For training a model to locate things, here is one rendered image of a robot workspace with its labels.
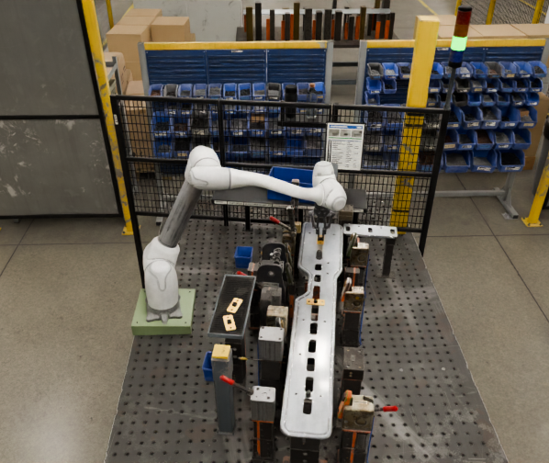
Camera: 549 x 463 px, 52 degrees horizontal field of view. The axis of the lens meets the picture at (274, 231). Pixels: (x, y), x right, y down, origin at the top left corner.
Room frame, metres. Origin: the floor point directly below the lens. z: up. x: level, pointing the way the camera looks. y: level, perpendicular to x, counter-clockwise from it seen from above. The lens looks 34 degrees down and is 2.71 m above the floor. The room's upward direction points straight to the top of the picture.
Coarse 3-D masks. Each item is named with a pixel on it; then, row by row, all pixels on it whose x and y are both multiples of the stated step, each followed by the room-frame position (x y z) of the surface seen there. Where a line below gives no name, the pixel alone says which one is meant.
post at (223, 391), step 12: (216, 360) 1.44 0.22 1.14; (228, 360) 1.44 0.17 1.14; (216, 372) 1.44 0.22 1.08; (228, 372) 1.44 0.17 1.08; (216, 384) 1.45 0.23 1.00; (228, 384) 1.44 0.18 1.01; (216, 396) 1.45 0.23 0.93; (228, 396) 1.44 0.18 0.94; (228, 408) 1.45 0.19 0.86; (228, 420) 1.45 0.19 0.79; (228, 432) 1.45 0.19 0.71
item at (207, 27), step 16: (144, 0) 8.75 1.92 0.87; (160, 0) 8.76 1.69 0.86; (176, 0) 8.76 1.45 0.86; (192, 0) 8.77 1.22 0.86; (208, 0) 8.78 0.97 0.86; (224, 0) 8.79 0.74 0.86; (240, 0) 8.81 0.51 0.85; (176, 16) 8.76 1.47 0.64; (192, 16) 8.77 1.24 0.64; (208, 16) 8.78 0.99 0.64; (224, 16) 8.79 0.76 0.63; (240, 16) 8.80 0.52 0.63; (192, 32) 8.77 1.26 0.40; (208, 32) 8.78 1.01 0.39; (224, 32) 8.79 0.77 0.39
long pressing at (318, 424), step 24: (312, 240) 2.42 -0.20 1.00; (336, 240) 2.42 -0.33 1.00; (312, 264) 2.21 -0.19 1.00; (336, 264) 2.21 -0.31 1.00; (312, 288) 2.02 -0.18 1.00; (336, 288) 2.03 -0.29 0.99; (312, 336) 1.71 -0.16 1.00; (288, 360) 1.57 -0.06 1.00; (288, 384) 1.45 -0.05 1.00; (288, 408) 1.34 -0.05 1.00; (312, 408) 1.34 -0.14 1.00; (288, 432) 1.24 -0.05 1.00; (312, 432) 1.24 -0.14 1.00
